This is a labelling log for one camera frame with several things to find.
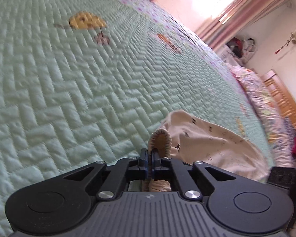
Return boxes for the green bee print quilted bedspread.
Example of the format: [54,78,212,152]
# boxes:
[0,0,274,228]

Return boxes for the pink floral duvet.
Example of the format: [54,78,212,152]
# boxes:
[227,63,296,168]

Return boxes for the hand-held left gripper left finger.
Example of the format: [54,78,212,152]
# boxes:
[63,148,150,201]

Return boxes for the wooden bed headboard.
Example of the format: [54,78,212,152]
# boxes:
[260,70,296,139]

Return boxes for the white plastic bag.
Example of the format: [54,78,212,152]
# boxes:
[244,38,258,60]

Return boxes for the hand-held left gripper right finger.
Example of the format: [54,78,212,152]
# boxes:
[151,149,240,200]

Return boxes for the beige smiley print pants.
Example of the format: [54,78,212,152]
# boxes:
[143,110,270,193]

